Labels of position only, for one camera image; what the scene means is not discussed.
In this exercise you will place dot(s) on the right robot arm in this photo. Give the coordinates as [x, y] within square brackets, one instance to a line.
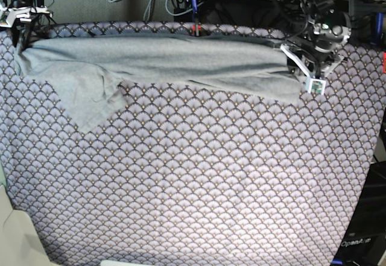
[22, 4]

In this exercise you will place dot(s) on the orange clamp right edge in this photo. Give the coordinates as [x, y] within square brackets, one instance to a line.
[384, 63]

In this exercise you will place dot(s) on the blue orange table clamp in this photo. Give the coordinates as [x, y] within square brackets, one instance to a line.
[195, 17]

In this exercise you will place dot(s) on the blue clamp right side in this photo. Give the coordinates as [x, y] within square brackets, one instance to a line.
[377, 29]

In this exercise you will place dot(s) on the white panel bottom left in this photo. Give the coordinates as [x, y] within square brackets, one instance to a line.
[20, 244]

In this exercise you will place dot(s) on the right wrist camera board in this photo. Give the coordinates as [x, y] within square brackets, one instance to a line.
[3, 19]

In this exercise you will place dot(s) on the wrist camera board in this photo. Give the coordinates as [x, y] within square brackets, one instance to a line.
[3, 19]
[316, 86]

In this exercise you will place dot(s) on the black OpenArm box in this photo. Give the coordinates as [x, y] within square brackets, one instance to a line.
[364, 240]

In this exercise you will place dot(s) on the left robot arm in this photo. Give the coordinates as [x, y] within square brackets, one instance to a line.
[313, 49]

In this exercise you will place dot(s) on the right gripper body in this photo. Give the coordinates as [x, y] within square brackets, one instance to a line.
[26, 14]

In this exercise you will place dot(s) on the purple fan-pattern tablecloth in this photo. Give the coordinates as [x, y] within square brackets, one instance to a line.
[183, 176]

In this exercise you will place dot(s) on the light grey T-shirt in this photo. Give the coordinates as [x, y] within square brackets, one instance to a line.
[85, 72]

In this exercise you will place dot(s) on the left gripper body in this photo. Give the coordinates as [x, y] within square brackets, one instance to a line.
[316, 65]

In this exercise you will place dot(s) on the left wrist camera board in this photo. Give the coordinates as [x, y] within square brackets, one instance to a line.
[316, 86]

